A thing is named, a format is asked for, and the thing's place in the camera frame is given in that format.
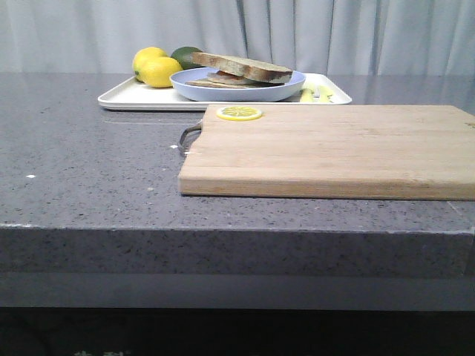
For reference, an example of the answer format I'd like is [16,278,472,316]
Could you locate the bread slice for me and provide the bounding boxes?
[186,78,280,89]
[191,52,293,84]

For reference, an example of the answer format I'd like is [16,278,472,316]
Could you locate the blue round plate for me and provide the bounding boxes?
[170,67,306,102]

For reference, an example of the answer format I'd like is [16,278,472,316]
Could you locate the white rectangular tray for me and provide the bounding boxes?
[97,73,353,111]

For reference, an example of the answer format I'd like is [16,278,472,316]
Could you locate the lemon slice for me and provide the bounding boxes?
[216,105,263,121]

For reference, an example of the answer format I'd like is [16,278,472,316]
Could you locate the wooden cutting board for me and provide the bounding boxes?
[178,104,474,200]

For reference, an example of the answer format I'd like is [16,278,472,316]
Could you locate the fried egg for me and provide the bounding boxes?
[207,70,257,85]

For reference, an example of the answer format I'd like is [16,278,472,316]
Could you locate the left yellow cutlery piece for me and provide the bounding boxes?
[299,88,315,103]

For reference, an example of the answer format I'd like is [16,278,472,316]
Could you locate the yellow cutlery piece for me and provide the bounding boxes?
[317,85,334,103]
[299,88,315,103]

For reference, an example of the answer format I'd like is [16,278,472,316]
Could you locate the right yellow cutlery piece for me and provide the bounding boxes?
[317,85,334,103]

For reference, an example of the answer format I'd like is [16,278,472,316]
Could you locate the front yellow lemon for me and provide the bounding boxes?
[139,56,183,88]

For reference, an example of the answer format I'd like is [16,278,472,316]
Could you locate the yellow lemon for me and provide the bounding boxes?
[132,47,168,82]
[139,56,183,88]

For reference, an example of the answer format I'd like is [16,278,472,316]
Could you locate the green lime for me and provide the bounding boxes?
[171,46,202,70]

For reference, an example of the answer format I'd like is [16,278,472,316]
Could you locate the rear yellow lemon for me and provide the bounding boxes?
[132,47,168,82]

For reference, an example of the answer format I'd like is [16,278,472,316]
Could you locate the white curtain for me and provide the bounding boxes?
[1,1,474,76]

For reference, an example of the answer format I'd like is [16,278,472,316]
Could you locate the metal cutting board handle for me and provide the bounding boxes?
[177,120,203,154]

